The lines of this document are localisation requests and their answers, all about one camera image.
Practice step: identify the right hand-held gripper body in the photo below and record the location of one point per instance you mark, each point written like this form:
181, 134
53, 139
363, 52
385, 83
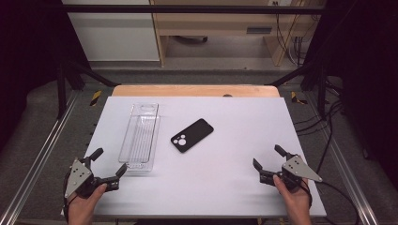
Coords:
297, 168

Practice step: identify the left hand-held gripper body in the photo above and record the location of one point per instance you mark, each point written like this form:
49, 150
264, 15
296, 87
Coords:
82, 179

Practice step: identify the clear plastic packaging box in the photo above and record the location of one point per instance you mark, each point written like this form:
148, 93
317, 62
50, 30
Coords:
140, 140

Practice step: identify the black phone case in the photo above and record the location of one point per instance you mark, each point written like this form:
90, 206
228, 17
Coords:
192, 135

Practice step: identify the person's left hand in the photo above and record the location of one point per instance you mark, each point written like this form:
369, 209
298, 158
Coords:
82, 206

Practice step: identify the person's right hand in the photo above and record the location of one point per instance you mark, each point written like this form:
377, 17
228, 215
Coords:
297, 201

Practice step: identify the yellow black tape strip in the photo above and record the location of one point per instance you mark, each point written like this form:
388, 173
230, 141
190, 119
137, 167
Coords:
95, 97
297, 98

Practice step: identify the wooden table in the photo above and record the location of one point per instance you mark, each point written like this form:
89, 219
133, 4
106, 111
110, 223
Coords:
187, 90

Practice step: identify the black curtain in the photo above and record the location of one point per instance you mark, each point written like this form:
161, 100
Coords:
366, 78
28, 62

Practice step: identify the white cabinet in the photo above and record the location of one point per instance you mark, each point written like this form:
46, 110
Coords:
115, 34

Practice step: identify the grey desk label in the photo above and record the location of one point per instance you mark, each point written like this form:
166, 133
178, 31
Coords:
258, 30

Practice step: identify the curved grey device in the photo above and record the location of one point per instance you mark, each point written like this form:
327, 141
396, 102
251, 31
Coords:
191, 39

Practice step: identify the aluminium rail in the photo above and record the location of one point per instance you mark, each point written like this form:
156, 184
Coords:
347, 175
37, 162

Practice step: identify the black diagonal frame strut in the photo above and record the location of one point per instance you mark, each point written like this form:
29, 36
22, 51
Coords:
90, 74
291, 75

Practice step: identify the black horizontal frame bar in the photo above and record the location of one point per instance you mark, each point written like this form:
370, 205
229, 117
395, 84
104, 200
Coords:
187, 9

